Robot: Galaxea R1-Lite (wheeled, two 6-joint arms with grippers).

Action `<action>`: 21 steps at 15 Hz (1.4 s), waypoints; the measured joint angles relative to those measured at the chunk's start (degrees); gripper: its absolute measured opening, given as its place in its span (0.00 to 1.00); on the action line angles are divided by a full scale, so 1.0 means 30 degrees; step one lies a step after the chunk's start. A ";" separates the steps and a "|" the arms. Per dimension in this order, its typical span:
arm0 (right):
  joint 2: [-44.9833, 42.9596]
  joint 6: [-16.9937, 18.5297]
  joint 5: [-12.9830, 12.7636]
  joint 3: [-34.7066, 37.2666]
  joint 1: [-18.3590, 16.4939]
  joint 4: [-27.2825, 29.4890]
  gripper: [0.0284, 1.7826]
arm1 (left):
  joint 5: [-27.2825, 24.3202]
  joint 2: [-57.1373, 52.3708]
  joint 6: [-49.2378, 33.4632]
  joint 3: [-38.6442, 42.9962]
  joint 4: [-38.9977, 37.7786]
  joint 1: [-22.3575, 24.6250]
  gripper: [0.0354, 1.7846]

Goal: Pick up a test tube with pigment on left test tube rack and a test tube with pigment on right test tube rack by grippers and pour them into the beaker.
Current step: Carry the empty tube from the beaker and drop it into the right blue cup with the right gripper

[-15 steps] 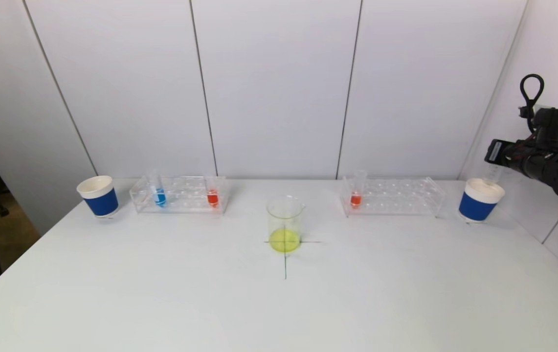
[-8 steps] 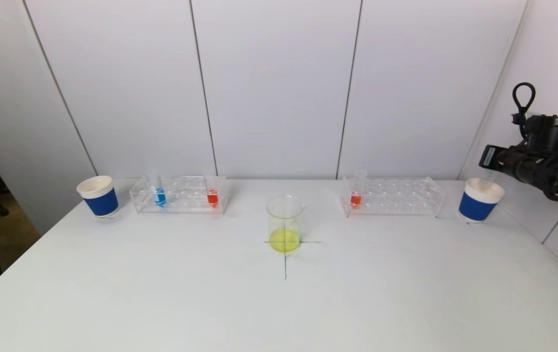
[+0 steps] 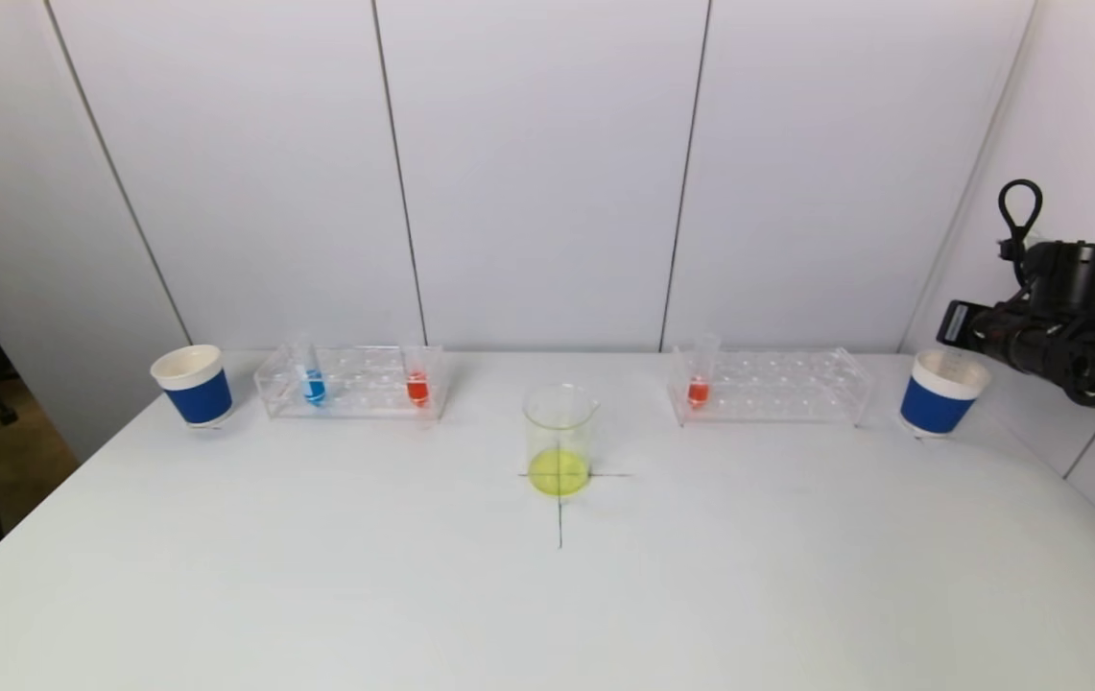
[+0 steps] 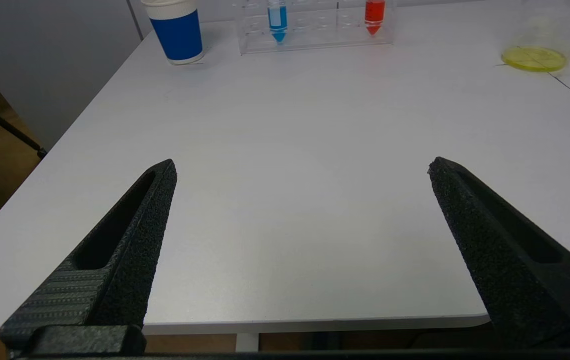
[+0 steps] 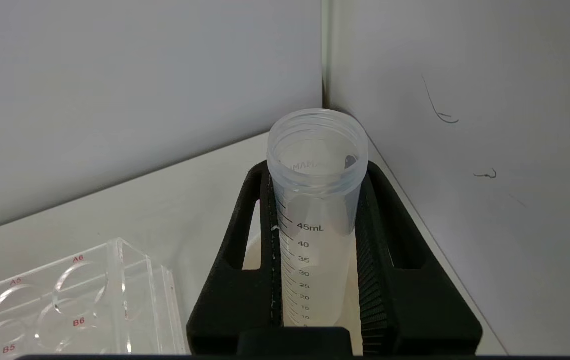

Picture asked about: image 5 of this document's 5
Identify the clear acrylic test tube rack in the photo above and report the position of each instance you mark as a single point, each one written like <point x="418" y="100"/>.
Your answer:
<point x="90" y="300"/>

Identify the test tube with yellow pigment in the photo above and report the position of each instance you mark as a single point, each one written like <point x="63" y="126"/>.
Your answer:
<point x="314" y="200"/>

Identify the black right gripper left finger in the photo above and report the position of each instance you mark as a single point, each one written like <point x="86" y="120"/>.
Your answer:
<point x="235" y="310"/>

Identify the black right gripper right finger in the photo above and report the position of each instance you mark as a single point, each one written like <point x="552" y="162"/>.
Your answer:
<point x="414" y="315"/>

